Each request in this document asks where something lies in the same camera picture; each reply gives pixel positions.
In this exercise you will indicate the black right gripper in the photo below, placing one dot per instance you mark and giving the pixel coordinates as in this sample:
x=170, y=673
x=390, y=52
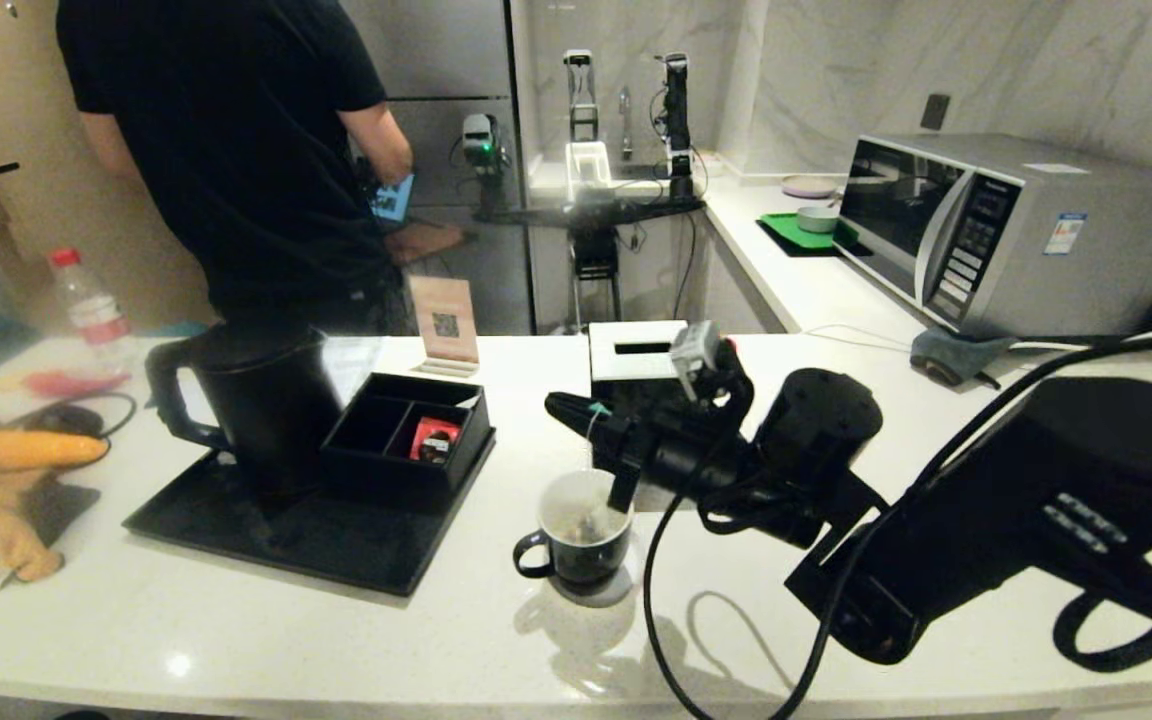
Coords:
x=691, y=450

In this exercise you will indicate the black electric kettle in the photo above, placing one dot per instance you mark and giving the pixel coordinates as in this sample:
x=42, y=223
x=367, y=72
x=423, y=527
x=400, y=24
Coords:
x=271, y=410

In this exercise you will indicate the black background robot arm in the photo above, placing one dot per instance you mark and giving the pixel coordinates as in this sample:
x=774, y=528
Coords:
x=677, y=120

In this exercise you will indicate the black tissue box white lid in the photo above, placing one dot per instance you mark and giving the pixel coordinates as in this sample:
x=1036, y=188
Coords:
x=626, y=355

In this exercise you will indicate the black mug white inside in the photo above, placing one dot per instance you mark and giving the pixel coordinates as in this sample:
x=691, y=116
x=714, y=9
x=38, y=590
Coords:
x=586, y=565

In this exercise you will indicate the black stool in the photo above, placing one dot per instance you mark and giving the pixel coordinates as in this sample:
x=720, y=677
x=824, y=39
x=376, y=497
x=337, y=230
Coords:
x=595, y=262

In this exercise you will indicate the brown QR code sign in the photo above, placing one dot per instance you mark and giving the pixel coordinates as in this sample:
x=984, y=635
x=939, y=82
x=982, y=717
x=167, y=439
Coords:
x=444, y=318

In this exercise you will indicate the black compartment organizer box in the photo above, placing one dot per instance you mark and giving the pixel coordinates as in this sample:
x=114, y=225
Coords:
x=376, y=450

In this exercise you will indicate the brown wooden table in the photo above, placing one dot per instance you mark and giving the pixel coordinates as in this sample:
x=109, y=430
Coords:
x=426, y=242

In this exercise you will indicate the white dish rack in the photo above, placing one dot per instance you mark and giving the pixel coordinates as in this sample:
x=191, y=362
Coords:
x=586, y=168

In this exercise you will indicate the green tray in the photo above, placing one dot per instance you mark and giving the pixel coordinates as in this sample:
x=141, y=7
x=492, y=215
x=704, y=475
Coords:
x=784, y=232

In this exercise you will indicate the black serving tray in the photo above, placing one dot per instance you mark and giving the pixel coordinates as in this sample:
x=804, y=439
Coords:
x=336, y=555

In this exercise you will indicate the open laptop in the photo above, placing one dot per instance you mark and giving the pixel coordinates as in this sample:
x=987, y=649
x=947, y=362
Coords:
x=394, y=198

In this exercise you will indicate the grey device with green light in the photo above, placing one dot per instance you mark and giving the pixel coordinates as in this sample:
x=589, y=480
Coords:
x=479, y=140

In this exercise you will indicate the small grey bowl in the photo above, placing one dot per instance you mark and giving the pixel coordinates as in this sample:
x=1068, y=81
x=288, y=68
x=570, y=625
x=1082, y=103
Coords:
x=817, y=219

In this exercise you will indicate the chrome faucet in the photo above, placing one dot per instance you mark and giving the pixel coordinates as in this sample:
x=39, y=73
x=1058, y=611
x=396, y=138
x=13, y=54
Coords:
x=624, y=115

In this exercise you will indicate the pale pink plate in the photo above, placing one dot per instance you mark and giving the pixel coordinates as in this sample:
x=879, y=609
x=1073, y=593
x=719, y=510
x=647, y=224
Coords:
x=808, y=186

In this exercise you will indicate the chrome metal stand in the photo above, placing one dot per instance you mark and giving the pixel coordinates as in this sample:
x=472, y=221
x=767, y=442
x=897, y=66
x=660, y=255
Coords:
x=580, y=92

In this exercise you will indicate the grey oven mitt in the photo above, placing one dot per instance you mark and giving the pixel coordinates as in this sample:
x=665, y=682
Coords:
x=951, y=355

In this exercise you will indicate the grey steel refrigerator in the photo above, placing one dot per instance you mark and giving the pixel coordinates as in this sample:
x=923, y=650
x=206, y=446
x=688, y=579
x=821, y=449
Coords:
x=446, y=50

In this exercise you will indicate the person in black shirt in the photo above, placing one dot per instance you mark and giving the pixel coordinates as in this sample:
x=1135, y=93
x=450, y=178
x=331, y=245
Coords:
x=226, y=150

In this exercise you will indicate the plastic bottle red cap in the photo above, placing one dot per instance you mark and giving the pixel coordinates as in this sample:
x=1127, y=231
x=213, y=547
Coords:
x=94, y=312

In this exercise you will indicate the silver microwave oven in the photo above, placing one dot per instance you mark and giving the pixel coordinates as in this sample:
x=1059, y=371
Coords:
x=1076, y=250

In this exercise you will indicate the pink flat item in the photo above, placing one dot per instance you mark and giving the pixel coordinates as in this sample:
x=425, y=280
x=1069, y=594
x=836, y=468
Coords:
x=66, y=384

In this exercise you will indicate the orange plush piece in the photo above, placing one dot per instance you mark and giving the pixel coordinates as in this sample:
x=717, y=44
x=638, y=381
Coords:
x=41, y=450

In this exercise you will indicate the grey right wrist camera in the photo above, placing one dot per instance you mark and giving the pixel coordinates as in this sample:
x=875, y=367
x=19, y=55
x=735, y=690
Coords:
x=696, y=345

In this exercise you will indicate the dark wall socket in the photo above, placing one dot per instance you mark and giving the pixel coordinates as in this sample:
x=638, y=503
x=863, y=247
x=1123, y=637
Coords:
x=933, y=111

